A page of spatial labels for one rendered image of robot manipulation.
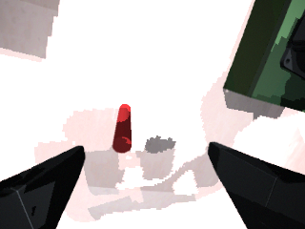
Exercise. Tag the red peg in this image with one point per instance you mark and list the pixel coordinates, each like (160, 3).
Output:
(122, 138)

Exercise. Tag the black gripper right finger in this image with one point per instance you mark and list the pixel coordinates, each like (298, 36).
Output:
(266, 196)

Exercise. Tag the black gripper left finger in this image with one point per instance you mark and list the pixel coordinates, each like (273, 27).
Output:
(37, 197)

